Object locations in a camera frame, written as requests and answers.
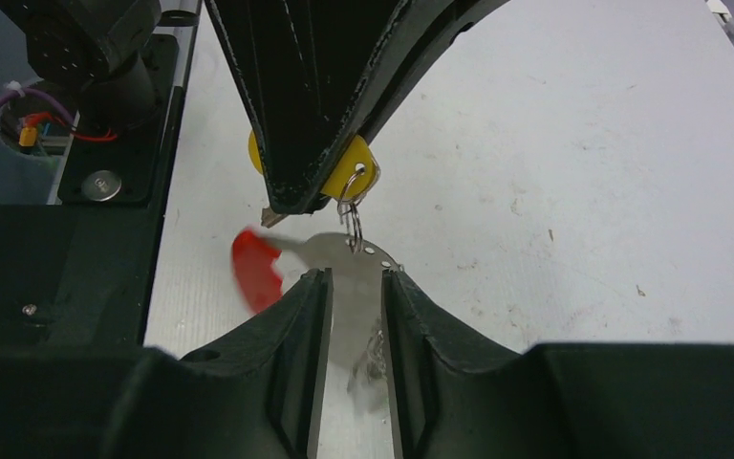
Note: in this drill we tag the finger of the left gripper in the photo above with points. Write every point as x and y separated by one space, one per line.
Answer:
315 74

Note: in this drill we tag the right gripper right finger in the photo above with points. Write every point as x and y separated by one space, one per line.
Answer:
454 393

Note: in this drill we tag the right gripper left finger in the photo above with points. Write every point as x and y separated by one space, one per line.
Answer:
255 392

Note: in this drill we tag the yellow key tag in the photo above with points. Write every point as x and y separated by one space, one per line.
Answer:
354 175

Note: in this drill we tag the red-handled metal key holder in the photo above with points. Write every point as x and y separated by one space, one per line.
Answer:
266 265

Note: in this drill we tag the metal key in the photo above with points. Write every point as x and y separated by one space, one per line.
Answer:
270 218

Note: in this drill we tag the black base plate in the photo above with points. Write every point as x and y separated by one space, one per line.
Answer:
81 272

